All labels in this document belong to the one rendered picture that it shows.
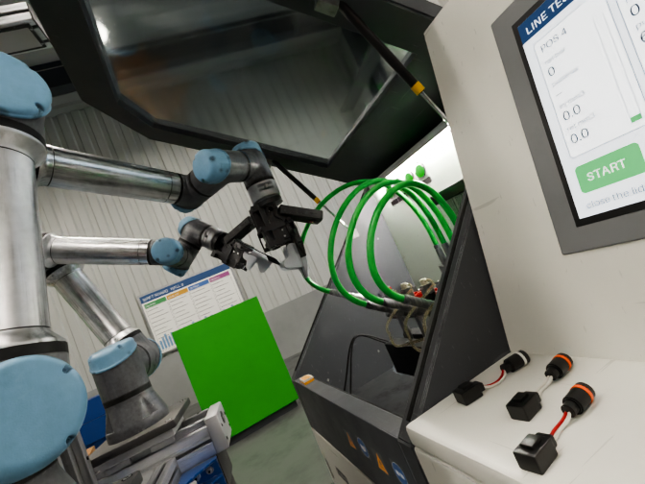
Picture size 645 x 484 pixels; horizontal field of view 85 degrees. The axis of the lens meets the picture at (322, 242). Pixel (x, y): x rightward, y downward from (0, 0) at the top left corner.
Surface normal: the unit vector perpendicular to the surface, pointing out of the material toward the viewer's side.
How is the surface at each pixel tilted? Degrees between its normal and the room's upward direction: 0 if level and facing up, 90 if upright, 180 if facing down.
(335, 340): 90
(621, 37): 76
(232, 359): 90
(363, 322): 90
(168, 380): 90
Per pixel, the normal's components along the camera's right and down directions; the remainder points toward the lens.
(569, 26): -0.93, 0.11
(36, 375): 0.77, -0.25
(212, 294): 0.20, -0.18
